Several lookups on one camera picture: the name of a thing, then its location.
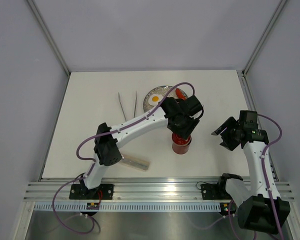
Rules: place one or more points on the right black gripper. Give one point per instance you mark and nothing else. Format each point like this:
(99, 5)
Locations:
(228, 143)

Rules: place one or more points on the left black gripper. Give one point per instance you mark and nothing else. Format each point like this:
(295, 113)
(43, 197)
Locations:
(185, 132)

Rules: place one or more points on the red tin can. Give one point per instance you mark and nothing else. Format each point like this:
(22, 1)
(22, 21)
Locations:
(181, 146)

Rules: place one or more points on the metal serving tongs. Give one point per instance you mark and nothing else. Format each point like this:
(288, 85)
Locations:
(128, 106)

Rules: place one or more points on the silver tin lid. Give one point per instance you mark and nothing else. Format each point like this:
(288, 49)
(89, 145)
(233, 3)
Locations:
(178, 140)

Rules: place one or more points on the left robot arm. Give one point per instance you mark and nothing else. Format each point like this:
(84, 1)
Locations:
(109, 139)

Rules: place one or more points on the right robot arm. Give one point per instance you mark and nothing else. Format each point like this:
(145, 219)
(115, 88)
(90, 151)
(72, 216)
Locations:
(260, 208)

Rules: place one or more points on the red sausage top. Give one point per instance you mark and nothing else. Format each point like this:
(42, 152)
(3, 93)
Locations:
(179, 94)

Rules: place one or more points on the toy fried egg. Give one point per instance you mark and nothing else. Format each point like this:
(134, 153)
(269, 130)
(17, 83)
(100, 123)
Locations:
(154, 99)

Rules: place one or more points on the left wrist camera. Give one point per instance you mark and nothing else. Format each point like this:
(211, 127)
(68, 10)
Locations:
(193, 107)

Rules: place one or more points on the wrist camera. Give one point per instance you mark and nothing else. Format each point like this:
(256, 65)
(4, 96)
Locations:
(193, 107)
(248, 119)

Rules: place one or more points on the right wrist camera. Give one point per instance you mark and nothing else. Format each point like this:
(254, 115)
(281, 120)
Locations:
(248, 119)

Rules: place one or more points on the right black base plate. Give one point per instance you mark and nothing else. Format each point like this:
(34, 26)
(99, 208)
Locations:
(213, 192)

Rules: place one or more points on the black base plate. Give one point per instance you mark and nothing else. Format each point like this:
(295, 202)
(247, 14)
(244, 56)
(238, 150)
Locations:
(213, 192)
(80, 192)

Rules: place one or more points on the white slotted cable duct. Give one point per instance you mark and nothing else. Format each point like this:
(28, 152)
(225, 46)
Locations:
(129, 207)

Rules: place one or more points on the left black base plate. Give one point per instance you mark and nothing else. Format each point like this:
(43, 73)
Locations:
(80, 192)

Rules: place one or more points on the right aluminium frame post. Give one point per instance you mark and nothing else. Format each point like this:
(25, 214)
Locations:
(264, 36)

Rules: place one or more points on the aluminium frame post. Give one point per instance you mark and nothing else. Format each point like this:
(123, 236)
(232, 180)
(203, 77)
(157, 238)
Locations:
(264, 36)
(33, 7)

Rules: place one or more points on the aluminium mounting rail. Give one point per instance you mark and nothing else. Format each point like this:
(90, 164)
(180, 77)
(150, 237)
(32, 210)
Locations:
(130, 190)

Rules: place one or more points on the left aluminium frame post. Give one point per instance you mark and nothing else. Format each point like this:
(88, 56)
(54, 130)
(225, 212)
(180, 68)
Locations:
(33, 7)

